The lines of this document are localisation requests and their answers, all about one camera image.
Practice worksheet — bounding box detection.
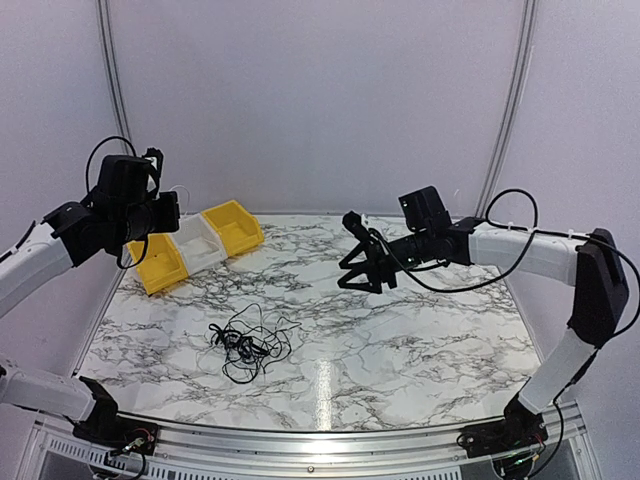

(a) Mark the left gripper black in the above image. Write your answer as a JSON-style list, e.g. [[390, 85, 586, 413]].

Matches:
[[114, 190, 178, 246]]

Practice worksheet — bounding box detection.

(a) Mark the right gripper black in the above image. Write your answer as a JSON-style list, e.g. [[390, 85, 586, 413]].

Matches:
[[338, 228, 433, 294]]

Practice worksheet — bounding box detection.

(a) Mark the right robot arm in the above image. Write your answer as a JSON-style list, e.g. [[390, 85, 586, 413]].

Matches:
[[338, 186, 634, 448]]

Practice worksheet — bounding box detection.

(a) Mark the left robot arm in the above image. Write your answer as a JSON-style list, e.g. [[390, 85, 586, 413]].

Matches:
[[1, 148, 180, 445]]

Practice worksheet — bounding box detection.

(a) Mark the white bin middle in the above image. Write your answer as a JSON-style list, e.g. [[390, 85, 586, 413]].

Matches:
[[170, 214, 228, 275]]

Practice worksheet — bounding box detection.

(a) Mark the yellow bin near left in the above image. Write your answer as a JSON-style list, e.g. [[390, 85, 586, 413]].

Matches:
[[127, 234, 188, 295]]

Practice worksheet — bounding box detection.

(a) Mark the yellow bin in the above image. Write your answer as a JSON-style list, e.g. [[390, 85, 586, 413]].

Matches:
[[127, 234, 188, 295], [201, 200, 264, 257]]

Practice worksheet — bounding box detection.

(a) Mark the yellow bin far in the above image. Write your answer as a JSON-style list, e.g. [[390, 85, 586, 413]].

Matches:
[[201, 200, 264, 257]]

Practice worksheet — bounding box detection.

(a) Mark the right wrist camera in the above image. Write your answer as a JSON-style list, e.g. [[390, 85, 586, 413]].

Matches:
[[342, 211, 380, 245]]

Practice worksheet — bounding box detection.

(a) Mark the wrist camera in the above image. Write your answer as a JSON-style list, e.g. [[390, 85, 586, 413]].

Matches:
[[342, 211, 380, 245], [142, 147, 164, 199]]

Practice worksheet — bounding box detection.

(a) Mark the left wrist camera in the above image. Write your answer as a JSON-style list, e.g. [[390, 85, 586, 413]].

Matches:
[[142, 147, 164, 199]]

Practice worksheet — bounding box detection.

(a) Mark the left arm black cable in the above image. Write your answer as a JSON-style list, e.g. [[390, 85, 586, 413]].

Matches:
[[84, 135, 151, 271]]

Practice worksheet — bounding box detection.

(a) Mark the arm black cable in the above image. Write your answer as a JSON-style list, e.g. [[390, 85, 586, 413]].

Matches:
[[84, 135, 151, 271], [369, 188, 640, 336]]

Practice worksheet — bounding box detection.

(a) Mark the left corner aluminium post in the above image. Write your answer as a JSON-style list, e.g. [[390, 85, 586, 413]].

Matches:
[[95, 0, 134, 147]]

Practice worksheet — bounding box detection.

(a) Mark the corner aluminium post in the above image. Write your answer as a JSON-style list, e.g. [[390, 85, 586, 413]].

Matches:
[[95, 0, 134, 147], [475, 0, 538, 216]]

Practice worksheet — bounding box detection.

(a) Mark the black tangled cable bundle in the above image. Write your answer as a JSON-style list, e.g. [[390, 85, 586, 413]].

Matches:
[[207, 302, 304, 385]]

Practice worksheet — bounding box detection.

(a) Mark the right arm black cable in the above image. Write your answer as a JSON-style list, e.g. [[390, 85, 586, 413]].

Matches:
[[369, 188, 640, 336]]

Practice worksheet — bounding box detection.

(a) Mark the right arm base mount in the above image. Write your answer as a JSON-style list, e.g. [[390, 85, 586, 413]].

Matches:
[[456, 413, 548, 458]]

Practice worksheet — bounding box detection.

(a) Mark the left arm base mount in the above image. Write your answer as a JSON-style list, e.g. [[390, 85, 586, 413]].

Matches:
[[68, 411, 159, 456]]

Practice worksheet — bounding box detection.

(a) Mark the aluminium front rail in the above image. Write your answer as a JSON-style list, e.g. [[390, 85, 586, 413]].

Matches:
[[16, 403, 603, 479]]

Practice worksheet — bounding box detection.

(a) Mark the right corner aluminium post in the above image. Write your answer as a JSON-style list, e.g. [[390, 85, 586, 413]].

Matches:
[[475, 0, 538, 216]]

